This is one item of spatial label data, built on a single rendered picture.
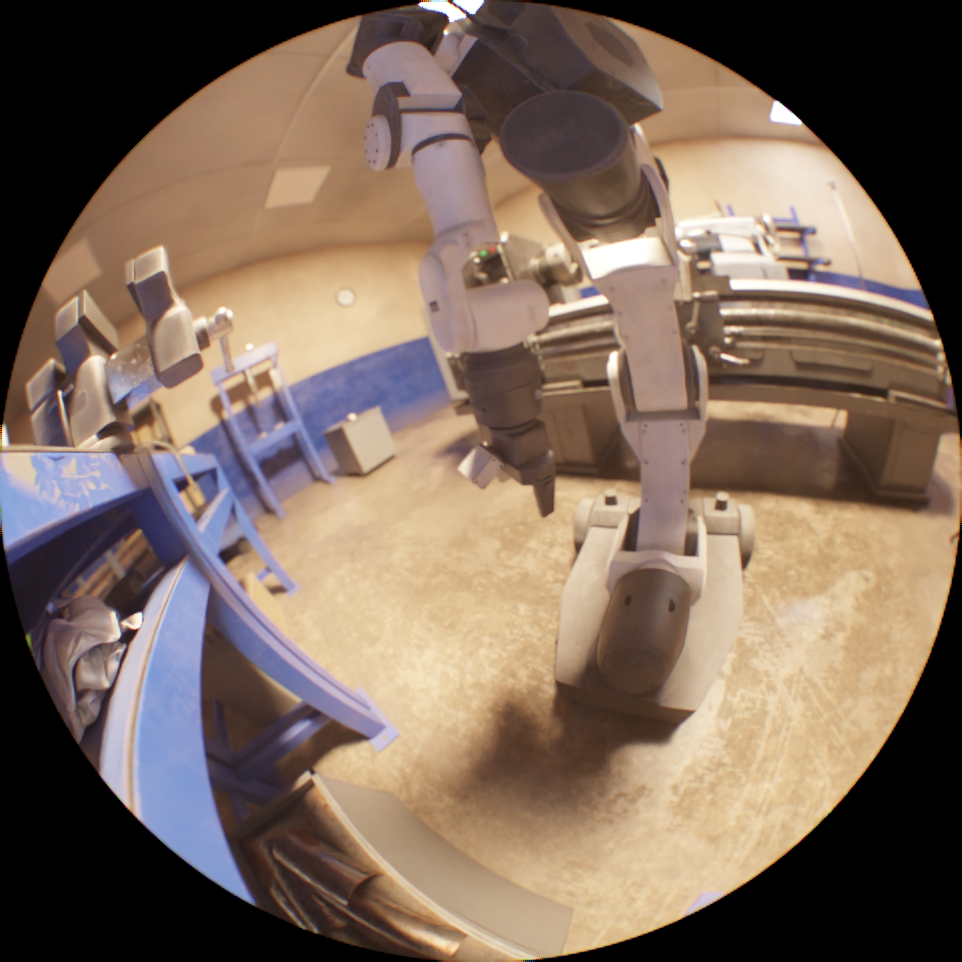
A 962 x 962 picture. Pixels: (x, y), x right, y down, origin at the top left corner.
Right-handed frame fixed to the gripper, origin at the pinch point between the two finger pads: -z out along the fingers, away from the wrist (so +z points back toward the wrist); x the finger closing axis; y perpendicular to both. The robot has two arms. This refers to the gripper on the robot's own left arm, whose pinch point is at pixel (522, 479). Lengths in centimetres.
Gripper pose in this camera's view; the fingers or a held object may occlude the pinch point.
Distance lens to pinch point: 41.2
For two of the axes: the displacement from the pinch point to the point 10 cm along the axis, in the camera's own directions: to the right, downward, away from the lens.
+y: -8.5, 4.5, -2.7
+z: -2.2, -7.8, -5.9
